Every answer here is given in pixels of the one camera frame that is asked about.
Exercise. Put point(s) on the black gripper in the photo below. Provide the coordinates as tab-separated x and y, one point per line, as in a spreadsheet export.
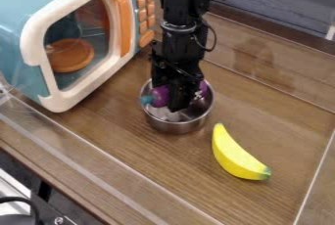
175	56

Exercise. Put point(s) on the purple toy eggplant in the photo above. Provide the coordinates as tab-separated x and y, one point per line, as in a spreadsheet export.
157	96

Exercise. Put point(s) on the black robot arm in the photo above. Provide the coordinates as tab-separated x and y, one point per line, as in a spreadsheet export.
181	12

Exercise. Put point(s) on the small silver pot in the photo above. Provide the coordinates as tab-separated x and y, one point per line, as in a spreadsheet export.
182	121

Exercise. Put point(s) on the yellow toy banana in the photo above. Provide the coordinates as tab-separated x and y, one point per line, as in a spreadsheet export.
233	158

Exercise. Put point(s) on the orange microwave turntable plate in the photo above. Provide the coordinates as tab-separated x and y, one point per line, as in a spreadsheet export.
68	54

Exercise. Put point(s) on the blue white toy microwave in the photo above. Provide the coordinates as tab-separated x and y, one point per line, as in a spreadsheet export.
116	26

